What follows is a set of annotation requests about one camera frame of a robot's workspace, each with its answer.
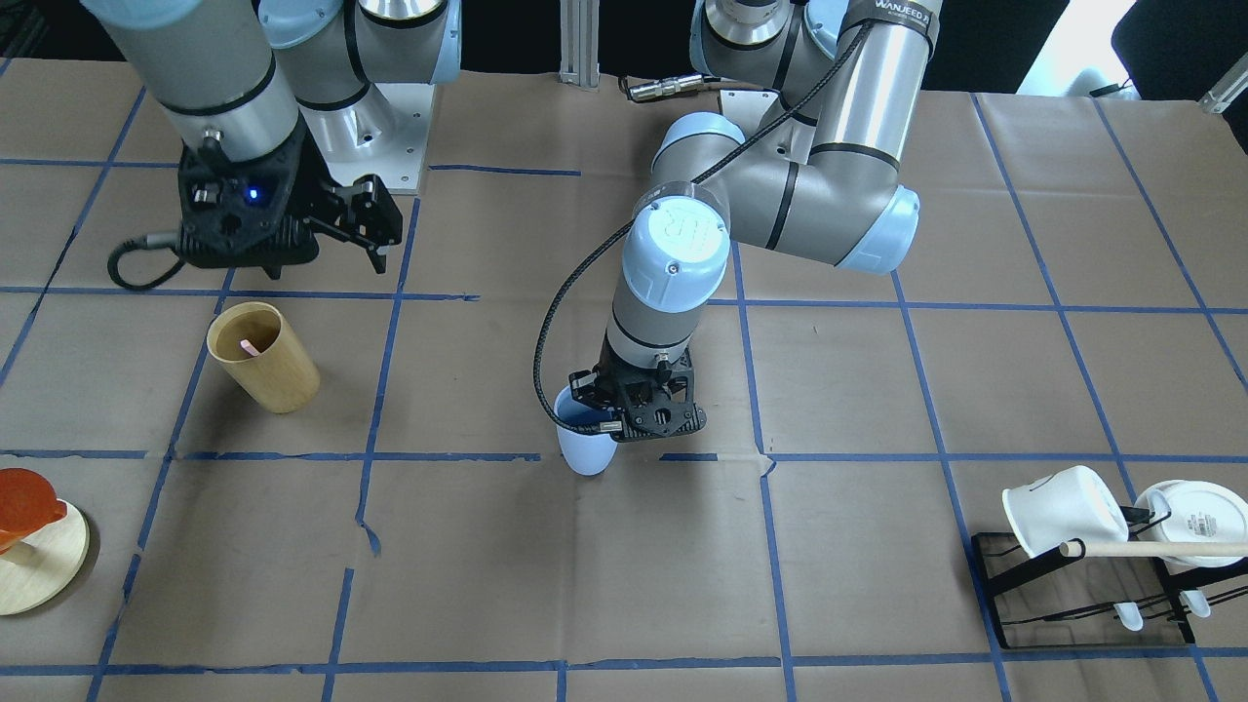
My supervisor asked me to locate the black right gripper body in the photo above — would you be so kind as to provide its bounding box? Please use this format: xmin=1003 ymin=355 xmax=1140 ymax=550
xmin=175 ymin=125 xmax=337 ymax=269

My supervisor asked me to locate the white mug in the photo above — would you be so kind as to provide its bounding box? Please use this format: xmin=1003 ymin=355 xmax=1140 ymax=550
xmin=1001 ymin=465 xmax=1129 ymax=557

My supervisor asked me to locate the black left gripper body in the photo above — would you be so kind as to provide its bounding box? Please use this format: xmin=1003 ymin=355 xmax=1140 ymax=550
xmin=592 ymin=341 xmax=706 ymax=443

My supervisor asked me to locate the light blue cup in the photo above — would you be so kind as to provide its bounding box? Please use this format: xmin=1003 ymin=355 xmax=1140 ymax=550
xmin=553 ymin=386 xmax=618 ymax=476

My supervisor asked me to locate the wooden rack dowel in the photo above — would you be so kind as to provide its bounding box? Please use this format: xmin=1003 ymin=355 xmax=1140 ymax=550
xmin=1057 ymin=540 xmax=1247 ymax=560

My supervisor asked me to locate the round wooden cup stand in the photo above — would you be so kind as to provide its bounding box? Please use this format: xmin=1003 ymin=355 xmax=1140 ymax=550
xmin=1 ymin=498 xmax=91 ymax=616

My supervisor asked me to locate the aluminium frame post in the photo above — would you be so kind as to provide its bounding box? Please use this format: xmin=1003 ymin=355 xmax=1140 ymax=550
xmin=558 ymin=0 xmax=602 ymax=92

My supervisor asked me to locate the black mug rack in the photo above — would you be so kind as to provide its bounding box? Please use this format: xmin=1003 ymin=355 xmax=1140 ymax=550
xmin=971 ymin=530 xmax=1194 ymax=650

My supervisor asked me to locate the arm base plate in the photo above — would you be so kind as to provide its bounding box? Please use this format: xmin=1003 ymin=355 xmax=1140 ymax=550
xmin=721 ymin=89 xmax=792 ymax=156
xmin=300 ymin=82 xmax=437 ymax=196

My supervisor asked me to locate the white upside-down cup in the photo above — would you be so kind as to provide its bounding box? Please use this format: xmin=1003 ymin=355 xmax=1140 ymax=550
xmin=1134 ymin=480 xmax=1247 ymax=543

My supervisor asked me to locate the orange cup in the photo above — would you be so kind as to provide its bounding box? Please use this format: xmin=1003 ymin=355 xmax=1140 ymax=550
xmin=1 ymin=467 xmax=67 ymax=555

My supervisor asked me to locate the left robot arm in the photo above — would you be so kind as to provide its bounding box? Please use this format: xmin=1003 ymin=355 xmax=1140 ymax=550
xmin=557 ymin=1 xmax=942 ymax=443

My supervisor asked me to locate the bamboo cylinder holder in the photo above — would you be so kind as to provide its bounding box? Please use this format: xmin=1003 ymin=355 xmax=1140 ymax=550
xmin=206 ymin=301 xmax=321 ymax=413

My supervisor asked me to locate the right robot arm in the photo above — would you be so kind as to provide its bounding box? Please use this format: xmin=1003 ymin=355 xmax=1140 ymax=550
xmin=86 ymin=1 xmax=462 ymax=292

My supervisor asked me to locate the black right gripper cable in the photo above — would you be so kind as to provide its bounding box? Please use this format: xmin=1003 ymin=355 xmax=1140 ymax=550
xmin=107 ymin=232 xmax=191 ymax=292

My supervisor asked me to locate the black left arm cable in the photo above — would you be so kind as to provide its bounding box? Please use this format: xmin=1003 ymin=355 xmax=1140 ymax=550
xmin=530 ymin=17 xmax=879 ymax=435

